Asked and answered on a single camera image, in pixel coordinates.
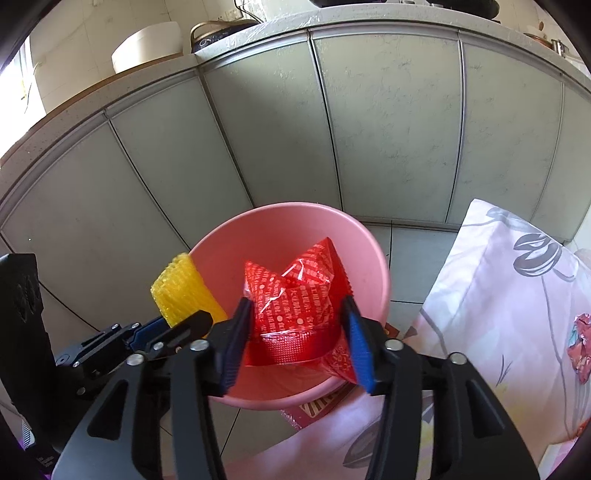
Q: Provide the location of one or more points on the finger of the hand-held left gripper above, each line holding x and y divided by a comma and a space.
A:
147, 330
184, 330

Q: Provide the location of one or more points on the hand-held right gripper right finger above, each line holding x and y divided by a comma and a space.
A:
359, 346

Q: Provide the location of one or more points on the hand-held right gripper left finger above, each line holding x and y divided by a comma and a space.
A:
234, 344

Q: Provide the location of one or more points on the yellow foam fruit net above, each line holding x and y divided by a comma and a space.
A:
180, 286

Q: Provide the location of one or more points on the red plastic wrapper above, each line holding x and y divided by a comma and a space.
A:
295, 304

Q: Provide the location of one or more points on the pink plastic basin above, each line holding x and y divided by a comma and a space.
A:
286, 230

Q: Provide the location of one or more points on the red printed packet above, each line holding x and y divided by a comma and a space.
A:
318, 406

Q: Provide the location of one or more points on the pale floral cloth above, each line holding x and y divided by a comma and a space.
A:
498, 300

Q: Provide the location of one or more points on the grey kitchen cabinet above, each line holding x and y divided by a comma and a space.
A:
392, 138

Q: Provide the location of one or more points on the crumpled colourful wrapper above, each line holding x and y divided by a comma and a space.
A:
581, 350

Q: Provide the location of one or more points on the white round container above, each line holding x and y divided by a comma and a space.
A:
147, 46

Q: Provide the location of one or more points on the copper pot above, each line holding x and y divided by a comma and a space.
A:
535, 36

